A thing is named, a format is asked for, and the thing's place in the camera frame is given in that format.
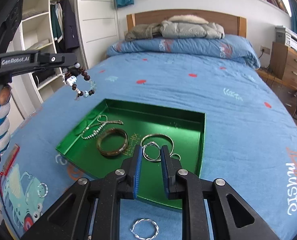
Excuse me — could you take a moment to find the blue cartoon duvet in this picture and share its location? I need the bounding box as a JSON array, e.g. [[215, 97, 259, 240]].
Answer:
[[0, 35, 297, 239]]

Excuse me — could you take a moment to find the olive green jacket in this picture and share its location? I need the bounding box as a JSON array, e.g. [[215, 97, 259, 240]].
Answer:
[[125, 23, 161, 41]]

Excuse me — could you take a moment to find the silver ring bracelet with knot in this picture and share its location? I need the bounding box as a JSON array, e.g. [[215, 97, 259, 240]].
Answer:
[[141, 141, 162, 163]]

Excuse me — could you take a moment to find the thin silver bangle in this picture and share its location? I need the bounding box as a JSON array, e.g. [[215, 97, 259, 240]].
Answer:
[[140, 133, 174, 155]]

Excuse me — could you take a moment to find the white open wardrobe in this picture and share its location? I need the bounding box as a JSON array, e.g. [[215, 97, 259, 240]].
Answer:
[[7, 0, 119, 106]]

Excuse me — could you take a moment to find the dark hanging coat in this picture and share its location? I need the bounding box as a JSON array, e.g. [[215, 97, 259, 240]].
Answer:
[[50, 0, 80, 53]]

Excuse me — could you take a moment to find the twisted silver bangle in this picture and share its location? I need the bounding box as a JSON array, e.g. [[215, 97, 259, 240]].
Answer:
[[130, 218, 159, 240]]

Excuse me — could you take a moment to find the white printer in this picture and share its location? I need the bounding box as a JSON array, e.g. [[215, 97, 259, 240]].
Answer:
[[275, 25, 297, 52]]

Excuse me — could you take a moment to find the silver chain bracelet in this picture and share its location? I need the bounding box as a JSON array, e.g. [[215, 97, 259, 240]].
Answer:
[[81, 114, 124, 140]]

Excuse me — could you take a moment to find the wooden headboard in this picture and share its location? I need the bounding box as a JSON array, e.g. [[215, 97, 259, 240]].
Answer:
[[126, 9, 247, 37]]

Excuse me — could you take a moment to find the dark brown wooden bangle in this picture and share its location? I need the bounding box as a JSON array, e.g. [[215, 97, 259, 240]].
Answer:
[[96, 128, 129, 157]]

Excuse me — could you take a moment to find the grey puffer jacket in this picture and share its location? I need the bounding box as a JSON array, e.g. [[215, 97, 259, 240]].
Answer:
[[160, 15, 225, 39]]

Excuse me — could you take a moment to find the green metal tray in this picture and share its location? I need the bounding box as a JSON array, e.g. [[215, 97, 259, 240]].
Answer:
[[55, 98, 206, 210]]

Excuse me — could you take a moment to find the wooden drawer dresser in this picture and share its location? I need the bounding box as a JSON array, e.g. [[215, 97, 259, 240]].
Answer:
[[257, 42, 297, 92]]

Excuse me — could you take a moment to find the brown bead charm bracelet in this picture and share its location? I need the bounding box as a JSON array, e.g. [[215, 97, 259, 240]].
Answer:
[[62, 63, 98, 101]]

